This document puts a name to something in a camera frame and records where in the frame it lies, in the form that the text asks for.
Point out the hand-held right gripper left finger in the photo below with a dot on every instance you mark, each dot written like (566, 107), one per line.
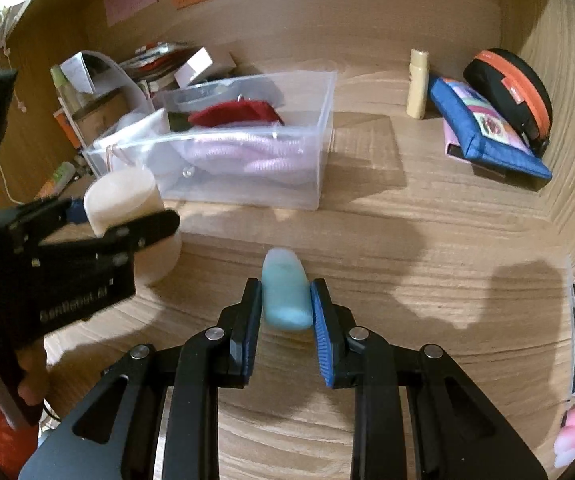
(253, 320)

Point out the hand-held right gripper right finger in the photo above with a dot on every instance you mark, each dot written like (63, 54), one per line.
(321, 335)

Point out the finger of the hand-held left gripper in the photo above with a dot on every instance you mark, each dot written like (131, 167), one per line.
(142, 232)
(74, 212)

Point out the beige cylinder jar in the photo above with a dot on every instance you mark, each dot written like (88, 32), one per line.
(122, 195)

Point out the teal small bottle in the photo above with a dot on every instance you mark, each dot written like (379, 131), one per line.
(285, 290)

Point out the clear plastic storage box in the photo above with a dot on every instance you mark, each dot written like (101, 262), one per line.
(267, 195)

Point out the red item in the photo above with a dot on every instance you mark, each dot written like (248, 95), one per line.
(237, 112)

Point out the wooden desktop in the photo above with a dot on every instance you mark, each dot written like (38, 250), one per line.
(392, 270)

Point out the person's left hand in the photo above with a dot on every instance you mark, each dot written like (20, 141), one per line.
(32, 372)

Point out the green orange tube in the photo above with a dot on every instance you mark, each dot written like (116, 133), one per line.
(59, 176)

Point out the yellow-green bottle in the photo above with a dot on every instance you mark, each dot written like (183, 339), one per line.
(59, 85)

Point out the white paper sheet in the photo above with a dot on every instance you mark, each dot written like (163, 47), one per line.
(77, 72)

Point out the white file holder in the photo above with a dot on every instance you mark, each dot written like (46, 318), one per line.
(112, 72)

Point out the stack of books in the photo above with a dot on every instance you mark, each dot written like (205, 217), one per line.
(155, 57)

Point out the small white pink box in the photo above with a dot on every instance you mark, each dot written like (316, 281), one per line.
(200, 65)

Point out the pink flat case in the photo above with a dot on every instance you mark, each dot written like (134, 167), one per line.
(455, 142)

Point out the blue zip pouch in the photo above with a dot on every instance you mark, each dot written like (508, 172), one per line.
(487, 135)

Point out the beige slim bottle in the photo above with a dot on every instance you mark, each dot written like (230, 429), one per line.
(417, 85)

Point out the black orange round case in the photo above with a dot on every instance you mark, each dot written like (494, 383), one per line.
(507, 80)

